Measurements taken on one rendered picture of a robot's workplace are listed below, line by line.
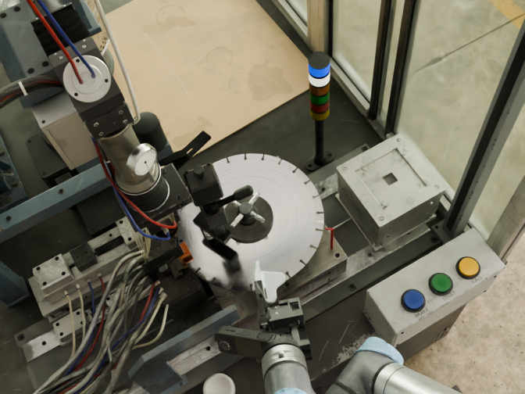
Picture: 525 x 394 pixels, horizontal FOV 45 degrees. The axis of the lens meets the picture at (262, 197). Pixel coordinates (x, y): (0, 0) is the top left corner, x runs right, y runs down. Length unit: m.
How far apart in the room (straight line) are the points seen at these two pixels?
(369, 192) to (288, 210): 0.20
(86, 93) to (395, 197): 0.83
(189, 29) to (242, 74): 0.24
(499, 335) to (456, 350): 0.16
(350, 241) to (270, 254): 0.29
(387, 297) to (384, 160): 0.33
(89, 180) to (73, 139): 0.41
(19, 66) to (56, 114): 0.08
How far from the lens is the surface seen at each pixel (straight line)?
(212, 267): 1.36
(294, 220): 1.39
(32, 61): 0.97
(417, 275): 1.41
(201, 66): 1.90
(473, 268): 1.42
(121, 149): 0.96
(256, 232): 1.37
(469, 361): 2.32
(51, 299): 1.57
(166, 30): 2.01
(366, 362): 1.12
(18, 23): 1.03
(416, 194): 1.48
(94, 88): 0.85
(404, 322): 1.37
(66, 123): 0.97
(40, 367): 1.62
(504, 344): 2.36
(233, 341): 1.18
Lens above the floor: 2.21
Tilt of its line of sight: 62 degrees down
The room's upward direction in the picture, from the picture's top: 11 degrees counter-clockwise
